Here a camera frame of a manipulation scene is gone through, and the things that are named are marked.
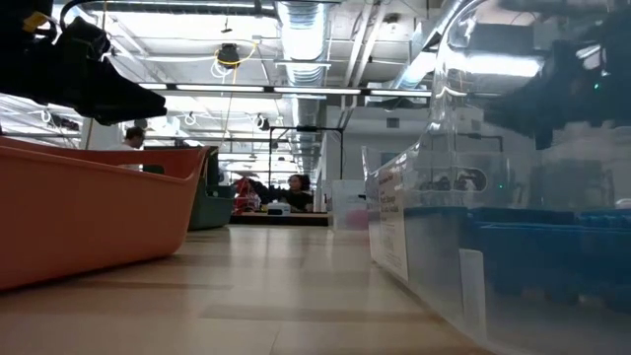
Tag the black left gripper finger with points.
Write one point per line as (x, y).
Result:
(113, 98)

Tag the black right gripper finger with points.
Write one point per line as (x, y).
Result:
(527, 113)

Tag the orange plastic bin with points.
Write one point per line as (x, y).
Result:
(89, 217)

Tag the blue studded toy brick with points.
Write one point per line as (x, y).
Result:
(606, 219)
(542, 261)

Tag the clear plastic storage bin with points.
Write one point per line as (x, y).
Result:
(347, 197)
(389, 232)

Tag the person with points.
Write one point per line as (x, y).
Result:
(296, 197)
(133, 138)

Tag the ceiling light strip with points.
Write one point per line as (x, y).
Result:
(222, 88)

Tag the teal plastic bin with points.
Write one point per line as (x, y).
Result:
(212, 212)

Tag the red background object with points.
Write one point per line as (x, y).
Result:
(244, 199)

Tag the white background box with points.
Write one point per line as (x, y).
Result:
(278, 209)

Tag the silver ventilation duct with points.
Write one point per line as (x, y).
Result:
(419, 59)
(301, 29)

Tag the black metal table frame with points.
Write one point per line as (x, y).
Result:
(256, 220)

